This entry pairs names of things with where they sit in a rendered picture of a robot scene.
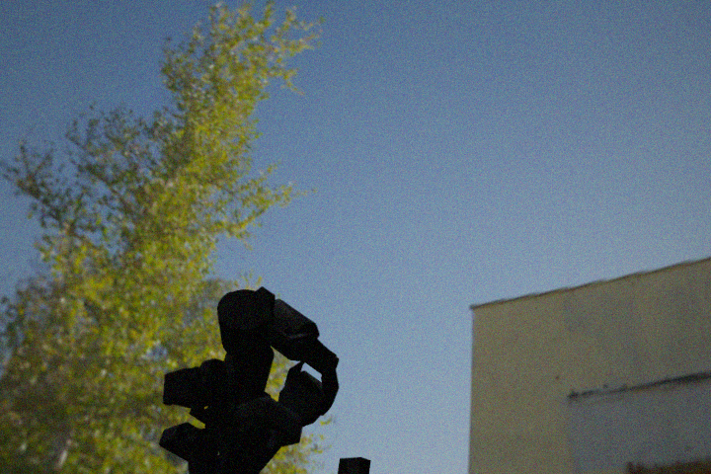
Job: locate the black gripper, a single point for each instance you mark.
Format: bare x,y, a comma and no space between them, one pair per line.
241,436

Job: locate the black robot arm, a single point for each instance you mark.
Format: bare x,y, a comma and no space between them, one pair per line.
250,323

